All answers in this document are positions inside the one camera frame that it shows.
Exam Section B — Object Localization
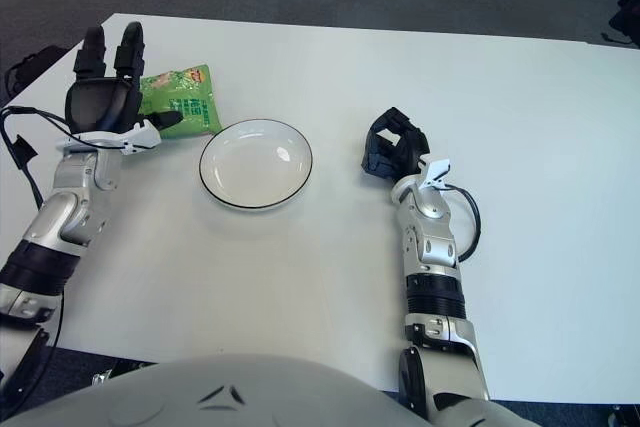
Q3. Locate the grey robot torso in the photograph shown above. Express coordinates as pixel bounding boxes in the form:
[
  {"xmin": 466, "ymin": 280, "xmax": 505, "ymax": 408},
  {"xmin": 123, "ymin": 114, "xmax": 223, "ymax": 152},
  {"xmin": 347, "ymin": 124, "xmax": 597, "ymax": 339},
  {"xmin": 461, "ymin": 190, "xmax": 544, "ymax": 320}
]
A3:
[{"xmin": 0, "ymin": 354, "xmax": 426, "ymax": 427}]

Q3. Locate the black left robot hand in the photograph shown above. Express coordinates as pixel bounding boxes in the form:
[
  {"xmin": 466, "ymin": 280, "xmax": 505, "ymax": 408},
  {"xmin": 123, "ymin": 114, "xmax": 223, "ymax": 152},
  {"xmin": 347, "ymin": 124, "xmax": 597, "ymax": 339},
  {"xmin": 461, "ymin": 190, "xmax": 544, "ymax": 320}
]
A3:
[{"xmin": 55, "ymin": 21, "xmax": 181, "ymax": 156}]

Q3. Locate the white plate with black rim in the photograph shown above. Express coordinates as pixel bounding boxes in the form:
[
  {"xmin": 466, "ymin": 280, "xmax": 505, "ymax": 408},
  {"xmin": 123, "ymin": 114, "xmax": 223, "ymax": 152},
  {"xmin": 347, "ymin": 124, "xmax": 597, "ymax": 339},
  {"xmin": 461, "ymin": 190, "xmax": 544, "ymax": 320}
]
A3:
[{"xmin": 198, "ymin": 118, "xmax": 315, "ymax": 212}]

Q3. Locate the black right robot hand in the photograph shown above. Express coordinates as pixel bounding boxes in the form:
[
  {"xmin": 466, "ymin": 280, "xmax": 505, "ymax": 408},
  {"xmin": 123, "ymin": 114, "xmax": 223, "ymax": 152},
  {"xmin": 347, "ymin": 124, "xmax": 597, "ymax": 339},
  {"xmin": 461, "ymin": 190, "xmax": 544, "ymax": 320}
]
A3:
[{"xmin": 360, "ymin": 106, "xmax": 452, "ymax": 191}]

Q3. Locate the black backpack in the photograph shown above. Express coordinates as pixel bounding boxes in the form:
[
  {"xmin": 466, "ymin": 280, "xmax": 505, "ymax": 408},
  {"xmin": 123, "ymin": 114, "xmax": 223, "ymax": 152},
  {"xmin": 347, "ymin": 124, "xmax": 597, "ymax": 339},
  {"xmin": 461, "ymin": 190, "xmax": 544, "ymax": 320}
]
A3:
[{"xmin": 3, "ymin": 44, "xmax": 72, "ymax": 99}]

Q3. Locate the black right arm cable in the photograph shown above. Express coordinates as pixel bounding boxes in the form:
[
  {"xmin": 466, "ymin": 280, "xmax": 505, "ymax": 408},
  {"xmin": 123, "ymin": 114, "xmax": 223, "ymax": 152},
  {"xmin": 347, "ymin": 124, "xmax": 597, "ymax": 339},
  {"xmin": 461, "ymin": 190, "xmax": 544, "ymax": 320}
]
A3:
[{"xmin": 440, "ymin": 182, "xmax": 483, "ymax": 264}]

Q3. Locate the dark chair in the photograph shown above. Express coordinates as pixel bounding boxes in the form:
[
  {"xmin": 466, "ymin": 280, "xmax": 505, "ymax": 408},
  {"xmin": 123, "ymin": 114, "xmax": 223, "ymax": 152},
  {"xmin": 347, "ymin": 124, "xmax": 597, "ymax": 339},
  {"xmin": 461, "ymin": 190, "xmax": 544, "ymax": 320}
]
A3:
[{"xmin": 599, "ymin": 0, "xmax": 640, "ymax": 48}]

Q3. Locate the green snack bag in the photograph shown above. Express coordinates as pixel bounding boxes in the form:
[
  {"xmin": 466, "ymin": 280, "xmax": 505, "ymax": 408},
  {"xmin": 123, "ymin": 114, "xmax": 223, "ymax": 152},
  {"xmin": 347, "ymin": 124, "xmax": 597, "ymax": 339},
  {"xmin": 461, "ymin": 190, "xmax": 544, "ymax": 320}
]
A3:
[{"xmin": 137, "ymin": 63, "xmax": 224, "ymax": 141}]

